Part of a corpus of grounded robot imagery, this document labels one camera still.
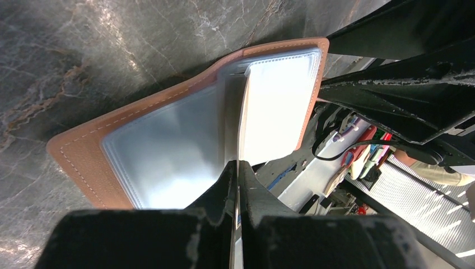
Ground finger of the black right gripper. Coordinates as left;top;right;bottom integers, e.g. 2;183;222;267
327;0;474;60
319;38;474;145

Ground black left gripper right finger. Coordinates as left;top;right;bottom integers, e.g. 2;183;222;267
238;161;426;268

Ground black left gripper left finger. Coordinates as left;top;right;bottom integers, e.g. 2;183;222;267
36;161;238;268

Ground tan leather card holder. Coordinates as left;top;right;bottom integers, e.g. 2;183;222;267
46;38;329;209

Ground orange credit card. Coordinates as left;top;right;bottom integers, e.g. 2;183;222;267
232;74;247;160

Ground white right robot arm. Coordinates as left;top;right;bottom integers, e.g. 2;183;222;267
319;1;474;167

